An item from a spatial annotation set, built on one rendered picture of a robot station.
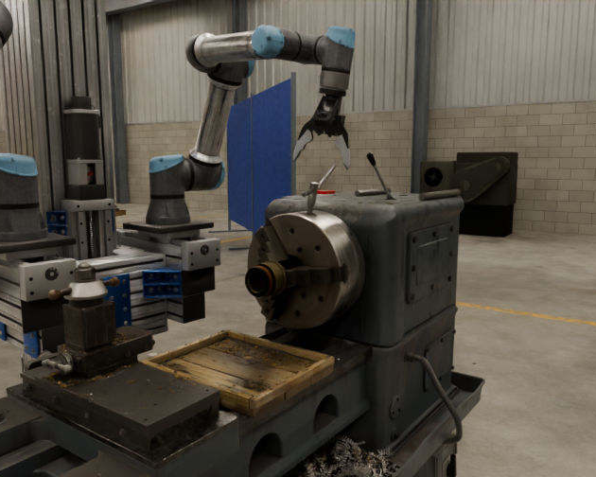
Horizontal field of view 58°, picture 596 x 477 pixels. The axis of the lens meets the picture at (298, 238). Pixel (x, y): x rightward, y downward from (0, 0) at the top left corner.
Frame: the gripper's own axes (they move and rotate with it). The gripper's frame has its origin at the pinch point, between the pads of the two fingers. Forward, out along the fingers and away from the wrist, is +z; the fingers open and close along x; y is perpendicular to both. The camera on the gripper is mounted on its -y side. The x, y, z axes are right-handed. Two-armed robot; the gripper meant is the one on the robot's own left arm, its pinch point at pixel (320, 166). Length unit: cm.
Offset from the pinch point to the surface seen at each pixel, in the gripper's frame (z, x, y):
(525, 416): 131, -102, 145
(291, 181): 75, 127, 462
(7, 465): 50, 30, -75
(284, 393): 45, -8, -39
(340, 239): 16.9, -9.8, -7.7
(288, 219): 14.4, 5.0, -6.5
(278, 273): 25.8, 2.4, -18.4
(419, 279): 30.5, -31.6, 18.2
